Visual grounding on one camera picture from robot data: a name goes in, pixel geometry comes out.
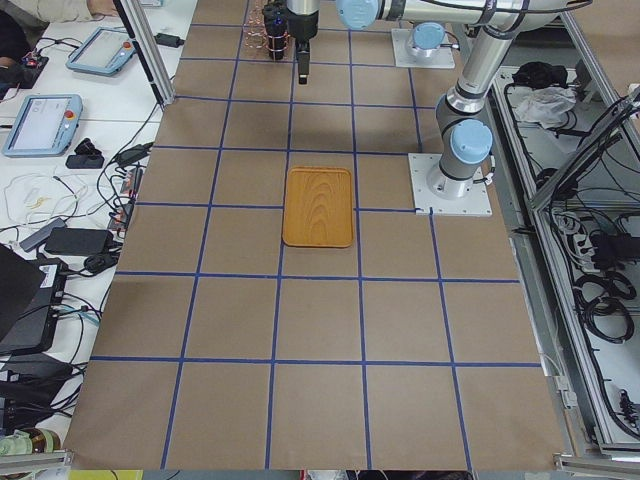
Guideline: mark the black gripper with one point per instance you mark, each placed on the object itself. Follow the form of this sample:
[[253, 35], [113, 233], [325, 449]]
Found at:
[[305, 27]]

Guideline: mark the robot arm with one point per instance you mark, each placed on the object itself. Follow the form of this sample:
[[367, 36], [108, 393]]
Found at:
[[427, 38], [466, 140]]

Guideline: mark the dark wine bottle middle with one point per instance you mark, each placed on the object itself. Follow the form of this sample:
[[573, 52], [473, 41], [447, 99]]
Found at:
[[275, 25]]

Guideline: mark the wooden tray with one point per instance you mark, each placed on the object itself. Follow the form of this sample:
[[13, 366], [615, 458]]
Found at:
[[318, 208]]

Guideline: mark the teach pendant far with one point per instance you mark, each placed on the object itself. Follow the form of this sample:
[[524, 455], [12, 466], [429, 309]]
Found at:
[[103, 53]]

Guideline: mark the teach pendant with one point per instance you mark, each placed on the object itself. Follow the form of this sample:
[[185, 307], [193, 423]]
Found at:
[[103, 53], [44, 127]]

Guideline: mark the teach pendant near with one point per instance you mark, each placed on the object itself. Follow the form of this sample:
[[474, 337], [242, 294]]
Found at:
[[44, 127]]

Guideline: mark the black power adapter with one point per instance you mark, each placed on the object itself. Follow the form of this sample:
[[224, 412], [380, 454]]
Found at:
[[78, 241]]

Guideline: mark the copper wire bottle basket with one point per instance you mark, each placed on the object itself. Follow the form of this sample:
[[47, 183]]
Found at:
[[253, 28]]

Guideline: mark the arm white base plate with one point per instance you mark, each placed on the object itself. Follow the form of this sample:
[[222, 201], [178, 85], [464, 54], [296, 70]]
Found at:
[[436, 194], [443, 59]]

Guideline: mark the aluminium frame post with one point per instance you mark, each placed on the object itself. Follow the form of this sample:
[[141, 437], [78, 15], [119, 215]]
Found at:
[[140, 33]]

